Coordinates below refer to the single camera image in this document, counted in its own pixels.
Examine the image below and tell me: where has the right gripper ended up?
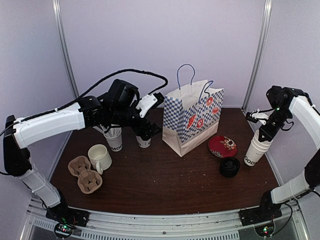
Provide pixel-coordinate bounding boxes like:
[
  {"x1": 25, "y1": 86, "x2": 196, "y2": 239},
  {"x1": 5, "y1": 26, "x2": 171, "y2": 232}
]
[{"x1": 259, "y1": 105, "x2": 292, "y2": 142}]

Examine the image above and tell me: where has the white paper coffee cup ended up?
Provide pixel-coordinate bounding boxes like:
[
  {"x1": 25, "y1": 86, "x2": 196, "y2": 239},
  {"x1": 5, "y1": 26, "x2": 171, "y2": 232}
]
[{"x1": 135, "y1": 136, "x2": 151, "y2": 149}]

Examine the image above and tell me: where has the blue checkered paper bag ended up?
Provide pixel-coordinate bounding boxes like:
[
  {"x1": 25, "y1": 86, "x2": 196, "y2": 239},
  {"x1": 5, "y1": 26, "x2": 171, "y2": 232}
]
[{"x1": 162, "y1": 77, "x2": 224, "y2": 157}]

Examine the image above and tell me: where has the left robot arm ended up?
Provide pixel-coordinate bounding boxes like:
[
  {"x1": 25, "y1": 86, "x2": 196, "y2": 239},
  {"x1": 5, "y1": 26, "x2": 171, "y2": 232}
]
[{"x1": 3, "y1": 79, "x2": 165, "y2": 222}]

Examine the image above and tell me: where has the stack of paper cups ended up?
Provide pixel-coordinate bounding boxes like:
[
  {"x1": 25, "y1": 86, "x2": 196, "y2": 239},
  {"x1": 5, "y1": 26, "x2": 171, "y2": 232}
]
[{"x1": 244, "y1": 130, "x2": 273, "y2": 167}]

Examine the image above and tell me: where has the paper cup holding straws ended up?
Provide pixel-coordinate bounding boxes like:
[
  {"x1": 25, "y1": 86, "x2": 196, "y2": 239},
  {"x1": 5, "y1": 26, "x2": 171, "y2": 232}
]
[{"x1": 94, "y1": 125, "x2": 123, "y2": 152}]

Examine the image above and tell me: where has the red floral plate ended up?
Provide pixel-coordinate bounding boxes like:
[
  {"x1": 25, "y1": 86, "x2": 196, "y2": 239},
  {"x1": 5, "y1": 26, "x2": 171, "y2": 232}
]
[{"x1": 208, "y1": 135, "x2": 238, "y2": 159}]

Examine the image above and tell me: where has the stack of black lids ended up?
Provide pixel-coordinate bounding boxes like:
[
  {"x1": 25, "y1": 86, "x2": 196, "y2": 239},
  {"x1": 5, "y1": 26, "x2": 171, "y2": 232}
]
[{"x1": 219, "y1": 157, "x2": 241, "y2": 178}]

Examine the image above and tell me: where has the cream ceramic mug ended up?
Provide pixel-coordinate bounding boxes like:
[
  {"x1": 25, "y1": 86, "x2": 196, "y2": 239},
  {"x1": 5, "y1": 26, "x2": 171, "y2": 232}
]
[{"x1": 87, "y1": 144, "x2": 112, "y2": 175}]

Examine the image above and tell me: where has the cardboard cup carrier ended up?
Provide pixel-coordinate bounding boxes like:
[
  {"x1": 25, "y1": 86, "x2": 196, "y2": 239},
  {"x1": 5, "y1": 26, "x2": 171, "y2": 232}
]
[{"x1": 68, "y1": 155, "x2": 103, "y2": 195}]

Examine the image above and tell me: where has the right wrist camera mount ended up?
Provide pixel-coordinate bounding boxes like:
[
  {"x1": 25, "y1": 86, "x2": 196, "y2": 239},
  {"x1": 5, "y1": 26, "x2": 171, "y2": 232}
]
[{"x1": 245, "y1": 109, "x2": 269, "y2": 125}]

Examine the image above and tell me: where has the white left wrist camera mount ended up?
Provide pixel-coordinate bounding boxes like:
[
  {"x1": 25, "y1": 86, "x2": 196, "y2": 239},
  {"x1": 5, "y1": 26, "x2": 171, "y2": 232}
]
[{"x1": 135, "y1": 92, "x2": 165, "y2": 118}]

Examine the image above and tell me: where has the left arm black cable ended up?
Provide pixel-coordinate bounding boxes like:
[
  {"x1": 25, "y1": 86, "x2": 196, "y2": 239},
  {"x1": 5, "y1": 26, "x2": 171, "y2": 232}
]
[{"x1": 54, "y1": 68, "x2": 169, "y2": 113}]

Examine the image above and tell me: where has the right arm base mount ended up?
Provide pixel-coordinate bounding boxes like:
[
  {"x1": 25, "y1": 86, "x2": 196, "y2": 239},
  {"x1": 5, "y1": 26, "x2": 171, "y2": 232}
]
[{"x1": 238, "y1": 206, "x2": 282, "y2": 227}]

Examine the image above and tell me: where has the aluminium front rail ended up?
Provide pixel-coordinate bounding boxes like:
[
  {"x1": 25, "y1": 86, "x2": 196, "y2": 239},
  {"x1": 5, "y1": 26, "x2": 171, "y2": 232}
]
[{"x1": 19, "y1": 197, "x2": 311, "y2": 240}]

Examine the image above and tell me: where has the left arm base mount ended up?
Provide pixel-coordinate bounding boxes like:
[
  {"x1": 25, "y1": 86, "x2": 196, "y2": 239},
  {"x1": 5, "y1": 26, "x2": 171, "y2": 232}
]
[{"x1": 45, "y1": 207, "x2": 90, "y2": 227}]

